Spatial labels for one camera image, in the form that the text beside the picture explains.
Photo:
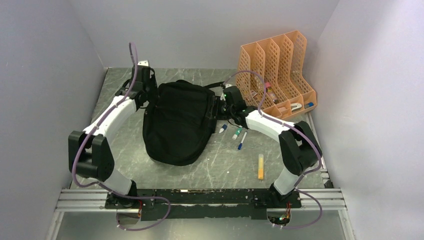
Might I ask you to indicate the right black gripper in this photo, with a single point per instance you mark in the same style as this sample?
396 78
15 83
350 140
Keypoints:
228 117

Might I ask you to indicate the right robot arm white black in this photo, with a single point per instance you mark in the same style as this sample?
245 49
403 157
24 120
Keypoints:
300 151

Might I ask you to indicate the silver stapler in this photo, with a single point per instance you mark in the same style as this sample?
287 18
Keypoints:
295 107

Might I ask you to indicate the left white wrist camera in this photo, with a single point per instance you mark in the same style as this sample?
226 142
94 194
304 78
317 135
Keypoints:
143 63

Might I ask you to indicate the aluminium frame rail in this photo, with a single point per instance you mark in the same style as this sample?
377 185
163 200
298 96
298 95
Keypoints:
94 200

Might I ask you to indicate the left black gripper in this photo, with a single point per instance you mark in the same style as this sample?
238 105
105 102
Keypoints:
154 94

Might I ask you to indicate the orange plastic file organizer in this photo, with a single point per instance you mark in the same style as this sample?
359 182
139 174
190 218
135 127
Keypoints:
278 60

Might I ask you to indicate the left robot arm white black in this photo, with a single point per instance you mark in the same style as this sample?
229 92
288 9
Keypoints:
91 161

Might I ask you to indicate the blue capped white pen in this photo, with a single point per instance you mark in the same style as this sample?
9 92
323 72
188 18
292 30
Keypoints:
242 141

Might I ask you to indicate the green capped white marker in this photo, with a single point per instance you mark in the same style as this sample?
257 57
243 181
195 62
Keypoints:
236 133

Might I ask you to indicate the black student backpack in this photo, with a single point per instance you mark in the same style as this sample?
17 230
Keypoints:
179 124

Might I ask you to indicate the small blue item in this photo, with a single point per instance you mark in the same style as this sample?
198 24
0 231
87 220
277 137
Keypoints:
308 105

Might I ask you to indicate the pink capped bottle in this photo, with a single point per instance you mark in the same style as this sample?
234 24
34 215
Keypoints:
270 92

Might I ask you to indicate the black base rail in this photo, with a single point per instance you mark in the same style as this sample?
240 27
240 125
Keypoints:
252 203

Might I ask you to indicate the yellow highlighter marker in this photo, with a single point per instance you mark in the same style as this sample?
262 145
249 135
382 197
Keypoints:
260 171

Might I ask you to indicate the blue white marker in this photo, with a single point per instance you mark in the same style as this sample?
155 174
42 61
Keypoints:
223 128

